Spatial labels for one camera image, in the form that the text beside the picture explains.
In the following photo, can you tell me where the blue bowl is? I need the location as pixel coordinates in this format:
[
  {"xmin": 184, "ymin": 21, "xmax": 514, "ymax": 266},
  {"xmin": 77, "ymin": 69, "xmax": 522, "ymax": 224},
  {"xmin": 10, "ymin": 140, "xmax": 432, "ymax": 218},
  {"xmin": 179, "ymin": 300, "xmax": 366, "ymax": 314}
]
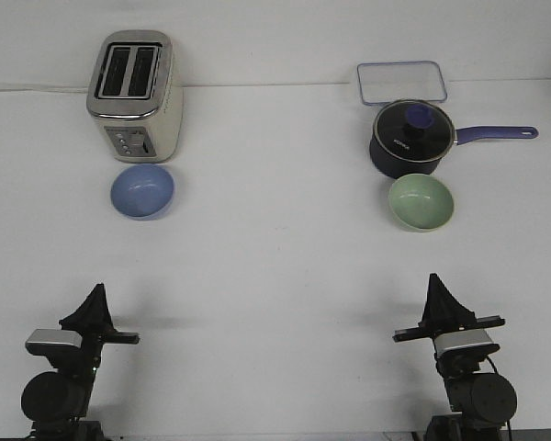
[{"xmin": 109, "ymin": 164, "xmax": 175, "ymax": 221}]

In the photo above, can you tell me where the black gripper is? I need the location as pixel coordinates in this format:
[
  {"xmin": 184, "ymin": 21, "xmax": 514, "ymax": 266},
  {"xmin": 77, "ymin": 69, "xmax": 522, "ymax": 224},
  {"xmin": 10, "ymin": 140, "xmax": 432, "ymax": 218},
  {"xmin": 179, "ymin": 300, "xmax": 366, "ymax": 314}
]
[
  {"xmin": 392, "ymin": 273, "xmax": 505, "ymax": 343},
  {"xmin": 59, "ymin": 283, "xmax": 140, "ymax": 367}
]

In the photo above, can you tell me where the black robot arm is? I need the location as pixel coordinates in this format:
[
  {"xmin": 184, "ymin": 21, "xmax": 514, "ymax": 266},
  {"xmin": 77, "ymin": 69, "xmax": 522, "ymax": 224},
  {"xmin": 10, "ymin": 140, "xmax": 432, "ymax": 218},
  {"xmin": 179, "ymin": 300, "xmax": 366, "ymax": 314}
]
[
  {"xmin": 21, "ymin": 283, "xmax": 140, "ymax": 440},
  {"xmin": 392, "ymin": 273, "xmax": 518, "ymax": 440}
]

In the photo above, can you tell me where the clear blue-rimmed container lid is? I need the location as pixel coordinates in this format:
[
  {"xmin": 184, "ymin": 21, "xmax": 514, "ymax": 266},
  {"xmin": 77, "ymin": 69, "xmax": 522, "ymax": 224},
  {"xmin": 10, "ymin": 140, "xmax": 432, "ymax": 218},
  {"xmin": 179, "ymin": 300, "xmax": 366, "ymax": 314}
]
[{"xmin": 356, "ymin": 61, "xmax": 448, "ymax": 106}]

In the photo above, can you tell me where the silver two-slot toaster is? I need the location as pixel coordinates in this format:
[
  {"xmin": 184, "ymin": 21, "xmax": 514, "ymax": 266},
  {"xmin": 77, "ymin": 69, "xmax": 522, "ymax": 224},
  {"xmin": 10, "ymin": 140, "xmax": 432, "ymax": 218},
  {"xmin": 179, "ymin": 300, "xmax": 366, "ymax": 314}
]
[{"xmin": 86, "ymin": 29, "xmax": 184, "ymax": 164}]

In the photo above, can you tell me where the glass pot lid blue knob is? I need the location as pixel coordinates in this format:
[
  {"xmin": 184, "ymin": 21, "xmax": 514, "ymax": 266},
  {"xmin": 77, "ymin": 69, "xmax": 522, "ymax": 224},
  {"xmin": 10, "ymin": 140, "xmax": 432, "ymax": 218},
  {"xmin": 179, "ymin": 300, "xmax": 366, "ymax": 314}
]
[{"xmin": 373, "ymin": 99, "xmax": 455, "ymax": 163}]

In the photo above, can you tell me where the green bowl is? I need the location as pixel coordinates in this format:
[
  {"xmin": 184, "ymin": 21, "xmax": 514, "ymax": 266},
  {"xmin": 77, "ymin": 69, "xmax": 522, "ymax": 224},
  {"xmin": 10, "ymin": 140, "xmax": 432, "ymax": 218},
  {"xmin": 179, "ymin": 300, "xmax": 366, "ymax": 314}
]
[{"xmin": 388, "ymin": 174, "xmax": 455, "ymax": 232}]

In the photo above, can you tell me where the dark blue saucepan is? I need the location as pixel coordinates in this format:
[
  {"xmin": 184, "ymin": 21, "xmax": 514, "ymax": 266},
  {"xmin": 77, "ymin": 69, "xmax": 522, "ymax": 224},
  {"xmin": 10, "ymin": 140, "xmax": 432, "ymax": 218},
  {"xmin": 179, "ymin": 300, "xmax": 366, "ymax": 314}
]
[{"xmin": 369, "ymin": 126, "xmax": 539, "ymax": 179}]

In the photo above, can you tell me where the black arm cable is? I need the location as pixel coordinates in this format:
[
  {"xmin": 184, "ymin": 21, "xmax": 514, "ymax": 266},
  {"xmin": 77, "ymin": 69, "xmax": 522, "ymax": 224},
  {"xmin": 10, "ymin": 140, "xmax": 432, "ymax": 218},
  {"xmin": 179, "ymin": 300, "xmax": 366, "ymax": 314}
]
[{"xmin": 485, "ymin": 353, "xmax": 515, "ymax": 441}]

